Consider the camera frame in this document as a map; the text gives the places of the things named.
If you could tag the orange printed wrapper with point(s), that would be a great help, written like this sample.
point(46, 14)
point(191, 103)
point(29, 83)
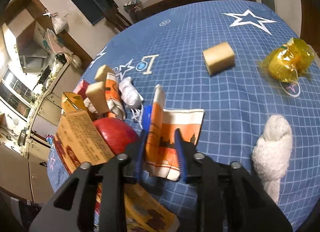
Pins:
point(113, 100)

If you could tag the orange white paper bag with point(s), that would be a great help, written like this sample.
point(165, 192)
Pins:
point(160, 154)

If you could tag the orange snack box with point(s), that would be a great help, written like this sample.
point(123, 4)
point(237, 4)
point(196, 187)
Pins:
point(77, 141)

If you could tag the white knotted cloth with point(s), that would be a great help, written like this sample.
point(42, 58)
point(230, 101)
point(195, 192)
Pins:
point(272, 153)

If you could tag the red apple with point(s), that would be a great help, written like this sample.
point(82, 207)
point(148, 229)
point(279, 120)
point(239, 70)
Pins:
point(116, 133)

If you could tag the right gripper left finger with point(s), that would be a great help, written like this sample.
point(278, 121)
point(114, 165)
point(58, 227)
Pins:
point(92, 198)

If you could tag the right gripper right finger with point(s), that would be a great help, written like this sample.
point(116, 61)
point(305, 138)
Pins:
point(227, 194)

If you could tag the wooden cabinet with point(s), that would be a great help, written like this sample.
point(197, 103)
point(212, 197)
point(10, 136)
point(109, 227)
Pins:
point(43, 65)

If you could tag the flat yellow packet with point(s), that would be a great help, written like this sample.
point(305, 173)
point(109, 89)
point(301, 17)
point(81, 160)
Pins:
point(144, 213)

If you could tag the white cloth ball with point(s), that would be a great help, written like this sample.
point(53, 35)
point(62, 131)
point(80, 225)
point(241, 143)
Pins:
point(129, 95)

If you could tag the yellow sponge block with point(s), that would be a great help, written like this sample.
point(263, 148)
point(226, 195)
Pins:
point(219, 58)

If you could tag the yellow plastic wrapper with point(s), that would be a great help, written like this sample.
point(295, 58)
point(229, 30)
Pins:
point(289, 61)

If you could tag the hanging white plastic bag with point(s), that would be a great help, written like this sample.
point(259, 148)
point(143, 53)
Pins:
point(59, 23)

